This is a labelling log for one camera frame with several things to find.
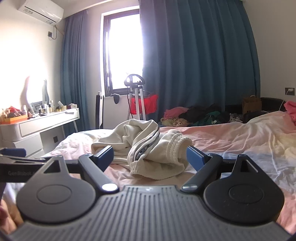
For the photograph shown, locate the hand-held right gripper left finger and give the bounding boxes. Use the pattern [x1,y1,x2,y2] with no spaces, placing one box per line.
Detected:
[35,146,119,194]

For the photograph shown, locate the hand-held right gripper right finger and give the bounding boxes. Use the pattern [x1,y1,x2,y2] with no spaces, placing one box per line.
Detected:
[181,146,262,193]

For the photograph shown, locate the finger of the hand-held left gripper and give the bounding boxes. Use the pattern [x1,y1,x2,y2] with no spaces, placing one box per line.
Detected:
[0,148,47,163]

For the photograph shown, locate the cream striped pants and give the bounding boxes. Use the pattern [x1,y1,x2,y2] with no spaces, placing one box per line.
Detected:
[91,119,193,181]

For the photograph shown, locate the black clothes pile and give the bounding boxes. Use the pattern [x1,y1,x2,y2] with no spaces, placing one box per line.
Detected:
[179,104,230,127]

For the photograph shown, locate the person's left hand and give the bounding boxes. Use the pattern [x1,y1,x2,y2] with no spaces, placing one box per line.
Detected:
[0,204,23,233]

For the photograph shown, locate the orange tray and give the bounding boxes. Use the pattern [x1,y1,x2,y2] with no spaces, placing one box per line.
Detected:
[0,115,28,125]

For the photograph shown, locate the white dressing table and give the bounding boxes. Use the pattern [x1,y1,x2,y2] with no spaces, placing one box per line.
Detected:
[0,108,80,158]

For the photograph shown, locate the green garment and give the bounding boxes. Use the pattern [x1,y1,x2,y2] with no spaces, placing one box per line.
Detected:
[203,111,223,124]

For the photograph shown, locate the pink cloth pile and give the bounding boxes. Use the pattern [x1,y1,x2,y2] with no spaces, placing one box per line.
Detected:
[164,107,190,120]

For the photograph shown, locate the group of cosmetic bottles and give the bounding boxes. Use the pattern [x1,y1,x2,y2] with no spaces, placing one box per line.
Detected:
[0,100,68,119]

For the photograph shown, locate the garment steamer stand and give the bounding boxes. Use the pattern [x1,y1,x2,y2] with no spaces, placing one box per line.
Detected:
[124,74,148,121]

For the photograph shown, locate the curved table mirror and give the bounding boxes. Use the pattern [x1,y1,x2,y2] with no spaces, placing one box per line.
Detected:
[20,75,50,109]

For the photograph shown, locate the red bag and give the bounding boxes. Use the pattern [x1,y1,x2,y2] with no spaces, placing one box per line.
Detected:
[129,93,159,115]

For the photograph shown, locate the brown paper bag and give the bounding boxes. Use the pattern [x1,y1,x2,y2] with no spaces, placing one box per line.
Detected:
[242,95,262,114]

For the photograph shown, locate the white quilt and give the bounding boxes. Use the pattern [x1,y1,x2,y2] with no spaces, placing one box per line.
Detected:
[243,111,296,163]

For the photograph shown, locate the narrow blue curtain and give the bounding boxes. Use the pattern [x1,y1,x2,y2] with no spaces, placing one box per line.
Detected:
[60,10,109,133]

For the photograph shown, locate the wide blue curtain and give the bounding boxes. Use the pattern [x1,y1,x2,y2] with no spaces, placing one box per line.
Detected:
[138,0,261,127]

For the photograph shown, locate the dark framed window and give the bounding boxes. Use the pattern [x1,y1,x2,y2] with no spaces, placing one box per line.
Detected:
[103,13,146,96]

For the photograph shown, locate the white air conditioner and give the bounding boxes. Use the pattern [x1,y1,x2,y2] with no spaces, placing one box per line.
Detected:
[18,0,64,23]

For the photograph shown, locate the wall socket with charger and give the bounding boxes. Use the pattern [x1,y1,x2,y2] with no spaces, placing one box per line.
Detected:
[279,87,296,112]

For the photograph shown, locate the air conditioner power cable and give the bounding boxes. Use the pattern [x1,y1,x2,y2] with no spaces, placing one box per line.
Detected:
[47,23,59,40]

